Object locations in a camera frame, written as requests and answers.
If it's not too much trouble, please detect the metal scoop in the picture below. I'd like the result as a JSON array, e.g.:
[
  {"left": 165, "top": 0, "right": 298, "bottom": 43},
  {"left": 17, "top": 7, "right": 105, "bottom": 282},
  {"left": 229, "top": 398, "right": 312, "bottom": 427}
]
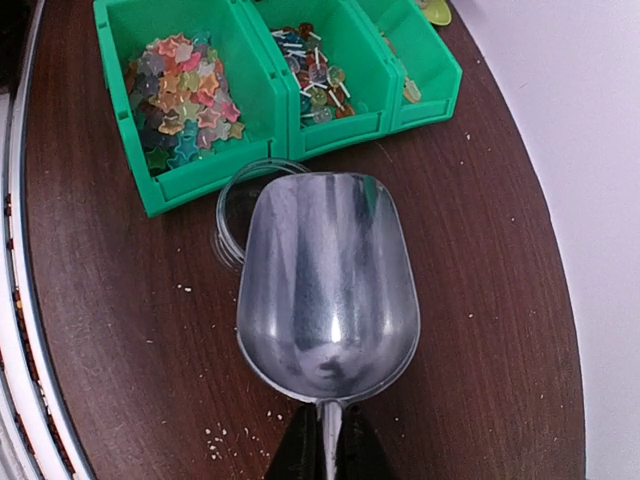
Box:
[{"left": 237, "top": 172, "right": 421, "bottom": 479}]

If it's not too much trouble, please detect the clear plastic jar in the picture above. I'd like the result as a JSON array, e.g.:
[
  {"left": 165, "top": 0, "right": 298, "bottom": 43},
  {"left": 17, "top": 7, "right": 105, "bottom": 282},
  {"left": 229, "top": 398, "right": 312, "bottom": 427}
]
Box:
[{"left": 213, "top": 158, "right": 310, "bottom": 270}]

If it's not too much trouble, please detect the green bin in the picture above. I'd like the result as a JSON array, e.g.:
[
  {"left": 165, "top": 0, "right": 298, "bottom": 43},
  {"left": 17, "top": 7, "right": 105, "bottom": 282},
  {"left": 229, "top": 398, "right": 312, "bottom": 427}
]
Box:
[{"left": 93, "top": 1, "right": 287, "bottom": 217}]

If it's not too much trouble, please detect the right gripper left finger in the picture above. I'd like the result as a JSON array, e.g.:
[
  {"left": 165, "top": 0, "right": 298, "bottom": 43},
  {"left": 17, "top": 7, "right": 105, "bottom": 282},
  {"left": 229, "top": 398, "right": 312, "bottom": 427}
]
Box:
[{"left": 264, "top": 404, "right": 320, "bottom": 480}]

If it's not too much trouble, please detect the green bowl behind bins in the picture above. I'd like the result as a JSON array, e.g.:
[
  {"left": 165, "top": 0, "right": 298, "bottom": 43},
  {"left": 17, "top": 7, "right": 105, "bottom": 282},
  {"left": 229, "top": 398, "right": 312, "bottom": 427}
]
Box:
[{"left": 417, "top": 0, "right": 452, "bottom": 27}]

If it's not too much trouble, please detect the aluminium front rail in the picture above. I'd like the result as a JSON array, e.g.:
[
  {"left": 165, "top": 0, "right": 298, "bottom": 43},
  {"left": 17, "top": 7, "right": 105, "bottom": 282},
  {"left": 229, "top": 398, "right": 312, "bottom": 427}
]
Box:
[{"left": 1, "top": 1, "right": 94, "bottom": 479}]

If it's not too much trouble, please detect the lollipop candies pile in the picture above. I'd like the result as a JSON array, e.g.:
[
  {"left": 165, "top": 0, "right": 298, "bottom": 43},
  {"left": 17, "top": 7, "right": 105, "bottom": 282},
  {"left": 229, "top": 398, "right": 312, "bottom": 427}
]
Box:
[{"left": 270, "top": 22, "right": 356, "bottom": 128}]

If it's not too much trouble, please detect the yellow candies pile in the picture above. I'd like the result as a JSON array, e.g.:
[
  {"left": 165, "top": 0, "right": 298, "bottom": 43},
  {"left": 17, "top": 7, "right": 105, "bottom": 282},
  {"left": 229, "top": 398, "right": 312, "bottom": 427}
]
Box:
[{"left": 379, "top": 29, "right": 424, "bottom": 104}]

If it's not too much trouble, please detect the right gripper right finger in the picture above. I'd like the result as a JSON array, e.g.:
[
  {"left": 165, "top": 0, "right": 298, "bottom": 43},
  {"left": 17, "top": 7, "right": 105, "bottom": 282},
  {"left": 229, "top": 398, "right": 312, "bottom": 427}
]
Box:
[{"left": 339, "top": 405, "right": 395, "bottom": 480}]

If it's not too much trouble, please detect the star candies pile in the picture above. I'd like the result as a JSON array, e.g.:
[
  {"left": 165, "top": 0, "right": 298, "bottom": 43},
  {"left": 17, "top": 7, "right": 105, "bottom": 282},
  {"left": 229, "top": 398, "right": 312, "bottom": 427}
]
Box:
[{"left": 124, "top": 31, "right": 245, "bottom": 176}]

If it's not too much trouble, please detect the green bin compartment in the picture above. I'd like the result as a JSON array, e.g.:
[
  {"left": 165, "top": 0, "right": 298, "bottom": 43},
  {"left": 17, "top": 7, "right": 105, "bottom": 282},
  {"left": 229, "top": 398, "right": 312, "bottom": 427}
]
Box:
[
  {"left": 241, "top": 1, "right": 398, "bottom": 160},
  {"left": 357, "top": 1, "right": 462, "bottom": 133}
]

